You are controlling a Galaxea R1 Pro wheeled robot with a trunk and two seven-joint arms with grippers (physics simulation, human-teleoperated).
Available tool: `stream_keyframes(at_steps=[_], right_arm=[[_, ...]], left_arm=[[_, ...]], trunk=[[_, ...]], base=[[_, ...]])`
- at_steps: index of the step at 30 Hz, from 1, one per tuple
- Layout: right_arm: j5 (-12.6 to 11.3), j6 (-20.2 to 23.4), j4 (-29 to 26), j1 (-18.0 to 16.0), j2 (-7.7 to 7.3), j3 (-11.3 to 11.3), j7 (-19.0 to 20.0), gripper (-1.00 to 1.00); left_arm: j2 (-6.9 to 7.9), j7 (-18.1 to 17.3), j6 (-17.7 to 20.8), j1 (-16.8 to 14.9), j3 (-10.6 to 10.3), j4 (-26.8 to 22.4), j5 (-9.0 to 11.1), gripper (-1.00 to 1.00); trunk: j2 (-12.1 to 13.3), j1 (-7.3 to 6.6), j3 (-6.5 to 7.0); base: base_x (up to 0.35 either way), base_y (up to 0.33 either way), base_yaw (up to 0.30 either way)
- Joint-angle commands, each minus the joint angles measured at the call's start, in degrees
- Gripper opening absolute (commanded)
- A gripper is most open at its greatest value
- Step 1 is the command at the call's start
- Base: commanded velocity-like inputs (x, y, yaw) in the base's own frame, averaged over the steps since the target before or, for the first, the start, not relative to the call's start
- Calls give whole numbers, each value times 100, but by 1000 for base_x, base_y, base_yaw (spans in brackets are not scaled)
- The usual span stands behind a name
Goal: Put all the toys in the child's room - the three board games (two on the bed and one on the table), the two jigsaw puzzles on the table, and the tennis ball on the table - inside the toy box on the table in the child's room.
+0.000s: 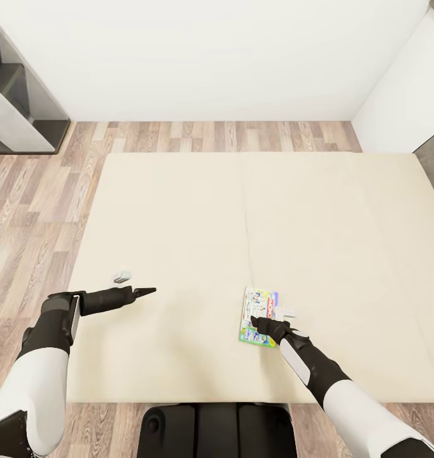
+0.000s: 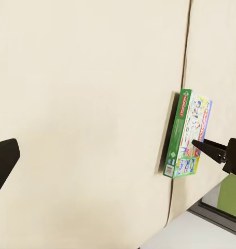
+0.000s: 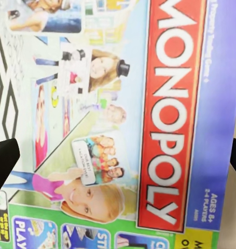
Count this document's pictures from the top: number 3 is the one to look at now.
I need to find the board game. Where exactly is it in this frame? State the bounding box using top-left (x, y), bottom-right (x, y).
top-left (0, 0), bottom-right (236, 249)

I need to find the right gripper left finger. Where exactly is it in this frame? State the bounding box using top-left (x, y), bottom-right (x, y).
top-left (0, 138), bottom-right (20, 189)

